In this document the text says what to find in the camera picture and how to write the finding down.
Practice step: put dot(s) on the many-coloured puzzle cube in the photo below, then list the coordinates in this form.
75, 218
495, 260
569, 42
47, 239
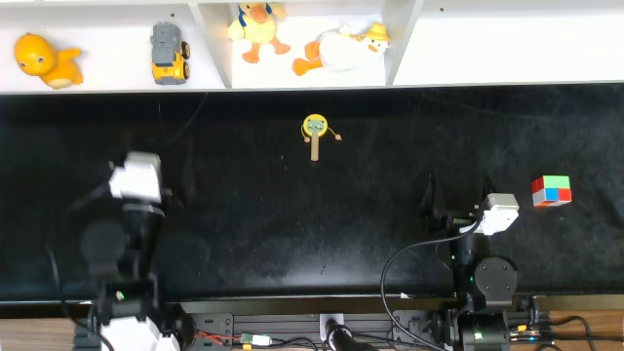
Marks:
551, 191

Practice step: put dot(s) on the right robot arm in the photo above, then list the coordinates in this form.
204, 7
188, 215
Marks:
495, 280

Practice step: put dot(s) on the white shelf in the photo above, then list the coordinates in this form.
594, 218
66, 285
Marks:
122, 58

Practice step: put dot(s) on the yellow rubber duck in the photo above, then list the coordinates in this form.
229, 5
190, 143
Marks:
36, 56

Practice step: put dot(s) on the mounting rail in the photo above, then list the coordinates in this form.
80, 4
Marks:
302, 324

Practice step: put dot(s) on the white plush duck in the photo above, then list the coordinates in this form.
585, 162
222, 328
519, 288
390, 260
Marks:
346, 51

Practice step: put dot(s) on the yellow wooden rattle drum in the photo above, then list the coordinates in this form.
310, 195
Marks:
315, 127

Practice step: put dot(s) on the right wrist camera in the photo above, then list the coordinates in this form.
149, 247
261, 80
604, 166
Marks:
497, 214

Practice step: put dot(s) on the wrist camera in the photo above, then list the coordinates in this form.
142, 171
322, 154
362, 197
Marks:
139, 178
497, 214

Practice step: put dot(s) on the grey and yellow toy truck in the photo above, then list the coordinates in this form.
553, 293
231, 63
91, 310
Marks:
168, 53

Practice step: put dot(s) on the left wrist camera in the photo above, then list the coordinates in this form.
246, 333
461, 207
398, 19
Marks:
139, 178

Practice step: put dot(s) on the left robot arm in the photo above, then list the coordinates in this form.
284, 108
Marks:
127, 253

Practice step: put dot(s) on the yellow plush duck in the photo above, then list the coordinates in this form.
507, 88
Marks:
258, 31

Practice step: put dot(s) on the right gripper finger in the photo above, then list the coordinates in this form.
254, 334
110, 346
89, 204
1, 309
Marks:
429, 197
487, 187

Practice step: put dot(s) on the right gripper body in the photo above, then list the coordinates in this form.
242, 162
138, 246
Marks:
453, 219

